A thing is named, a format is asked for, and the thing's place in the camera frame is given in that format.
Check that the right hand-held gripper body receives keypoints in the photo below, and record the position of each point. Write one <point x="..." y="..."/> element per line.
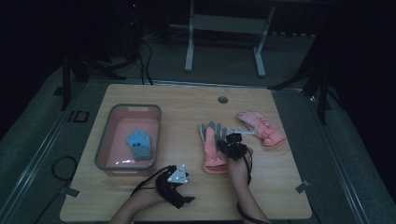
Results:
<point x="235" y="149"/>

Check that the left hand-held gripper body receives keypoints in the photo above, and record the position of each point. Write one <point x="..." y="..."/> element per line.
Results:
<point x="177" y="175"/>

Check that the pink glove with grey palm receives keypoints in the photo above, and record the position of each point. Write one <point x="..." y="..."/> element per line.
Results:
<point x="213" y="158"/>

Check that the blue knit glove with dots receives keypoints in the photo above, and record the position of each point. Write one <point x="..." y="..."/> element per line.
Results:
<point x="139" y="143"/>

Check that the pink basin with grey rim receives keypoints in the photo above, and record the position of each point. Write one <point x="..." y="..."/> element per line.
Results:
<point x="120" y="155"/>

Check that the person's right hand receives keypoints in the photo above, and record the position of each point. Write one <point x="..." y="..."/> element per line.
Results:
<point x="239" y="171"/>

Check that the person's left hand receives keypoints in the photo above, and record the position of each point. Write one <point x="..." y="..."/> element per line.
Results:
<point x="149" y="194"/>

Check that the pink padded glove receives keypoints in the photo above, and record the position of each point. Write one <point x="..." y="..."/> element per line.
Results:
<point x="263" y="127"/>

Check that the grey tape piece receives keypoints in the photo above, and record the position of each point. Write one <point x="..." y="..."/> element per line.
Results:
<point x="71" y="192"/>
<point x="302" y="186"/>

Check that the black metal stand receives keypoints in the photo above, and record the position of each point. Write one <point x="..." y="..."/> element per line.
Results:
<point x="322" y="93"/>
<point x="66" y="84"/>

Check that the white metal desk frame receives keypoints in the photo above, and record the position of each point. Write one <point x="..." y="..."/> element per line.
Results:
<point x="229" y="24"/>

